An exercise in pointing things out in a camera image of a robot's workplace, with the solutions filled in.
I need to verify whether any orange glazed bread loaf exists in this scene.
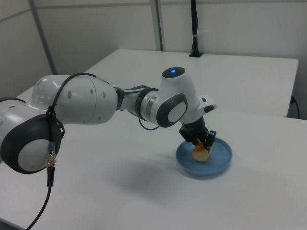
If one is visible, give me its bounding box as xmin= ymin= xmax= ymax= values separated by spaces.
xmin=192 ymin=141 xmax=214 ymax=162

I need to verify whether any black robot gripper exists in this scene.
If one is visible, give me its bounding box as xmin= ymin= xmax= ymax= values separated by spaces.
xmin=178 ymin=116 xmax=218 ymax=147

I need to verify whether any black cable with metal connector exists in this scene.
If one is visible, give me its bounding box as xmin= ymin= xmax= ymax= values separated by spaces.
xmin=0 ymin=72 xmax=159 ymax=230

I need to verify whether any thin blue cable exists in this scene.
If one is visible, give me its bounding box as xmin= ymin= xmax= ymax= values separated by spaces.
xmin=138 ymin=116 xmax=160 ymax=131

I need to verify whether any black cable with plug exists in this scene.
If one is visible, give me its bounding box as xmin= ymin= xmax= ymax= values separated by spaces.
xmin=290 ymin=95 xmax=301 ymax=119

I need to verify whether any grey partition frame post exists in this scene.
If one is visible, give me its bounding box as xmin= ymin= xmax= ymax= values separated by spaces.
xmin=151 ymin=0 xmax=166 ymax=52
xmin=27 ymin=0 xmax=59 ymax=75

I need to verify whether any blue round plate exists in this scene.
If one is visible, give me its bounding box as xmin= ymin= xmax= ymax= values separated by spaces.
xmin=175 ymin=136 xmax=233 ymax=179

